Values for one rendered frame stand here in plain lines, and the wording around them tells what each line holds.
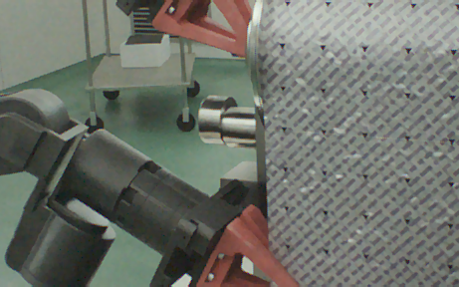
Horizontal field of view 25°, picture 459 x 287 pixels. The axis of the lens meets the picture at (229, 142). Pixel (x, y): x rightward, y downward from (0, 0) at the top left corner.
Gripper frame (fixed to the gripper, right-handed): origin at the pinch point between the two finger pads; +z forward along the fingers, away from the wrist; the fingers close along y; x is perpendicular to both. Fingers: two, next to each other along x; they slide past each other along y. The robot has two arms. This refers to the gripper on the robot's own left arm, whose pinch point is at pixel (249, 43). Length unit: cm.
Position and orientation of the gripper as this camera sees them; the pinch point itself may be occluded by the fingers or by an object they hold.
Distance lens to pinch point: 81.8
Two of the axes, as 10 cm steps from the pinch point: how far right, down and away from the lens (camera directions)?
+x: 5.4, -7.0, -4.7
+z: 7.1, 6.8, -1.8
